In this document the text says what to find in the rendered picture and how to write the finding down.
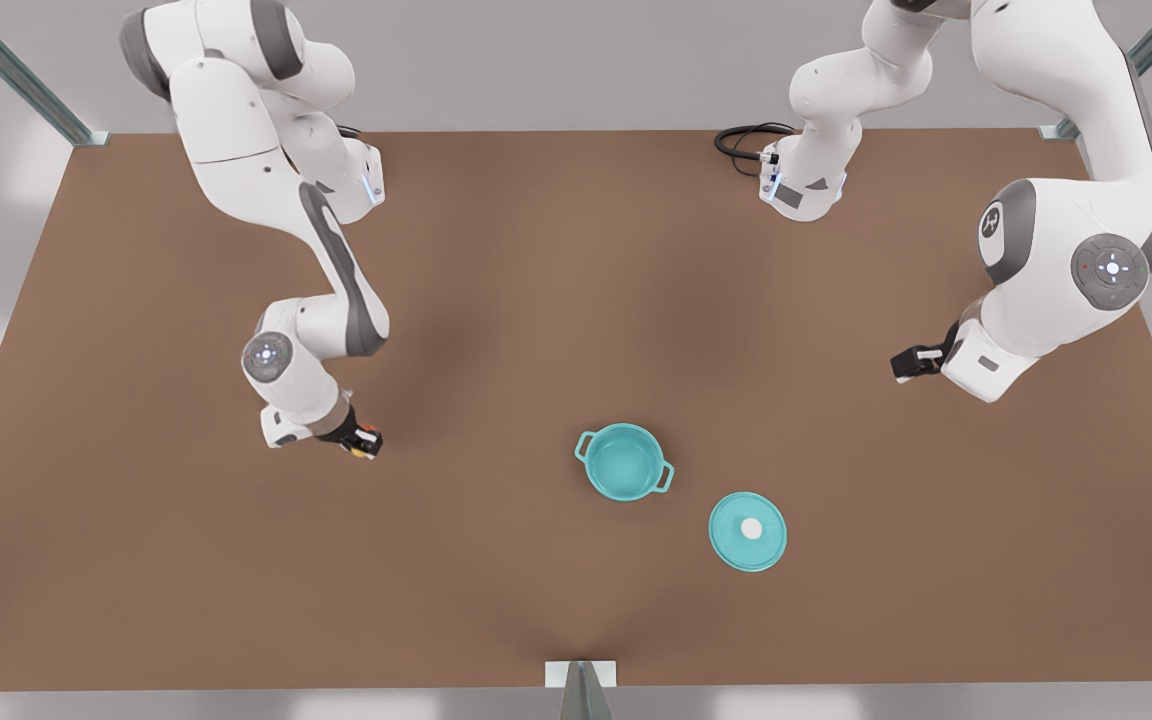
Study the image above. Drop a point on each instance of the silver frame post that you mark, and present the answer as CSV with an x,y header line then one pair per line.
x,y
16,75
1146,50
584,690

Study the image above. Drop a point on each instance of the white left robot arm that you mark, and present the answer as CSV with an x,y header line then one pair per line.
x,y
1046,270

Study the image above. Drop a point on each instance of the small yellow-brown potato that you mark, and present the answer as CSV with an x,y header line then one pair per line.
x,y
367,452

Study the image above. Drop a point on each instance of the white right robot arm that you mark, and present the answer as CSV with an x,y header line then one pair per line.
x,y
236,120

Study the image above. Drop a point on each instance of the teal pot lid, white knob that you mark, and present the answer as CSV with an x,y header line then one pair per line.
x,y
747,531

